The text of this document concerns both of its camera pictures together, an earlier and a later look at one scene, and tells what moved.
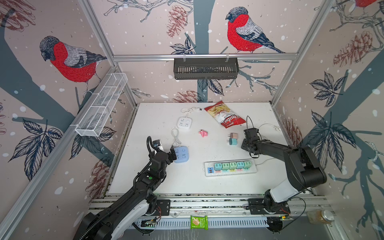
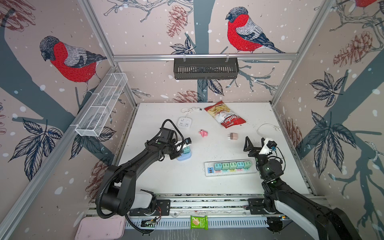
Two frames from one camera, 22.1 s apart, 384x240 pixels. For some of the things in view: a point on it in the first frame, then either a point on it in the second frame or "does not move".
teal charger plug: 232,141 -> 186,149
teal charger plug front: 240,165 does not move
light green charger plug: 247,164 does not move
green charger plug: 233,165 does not move
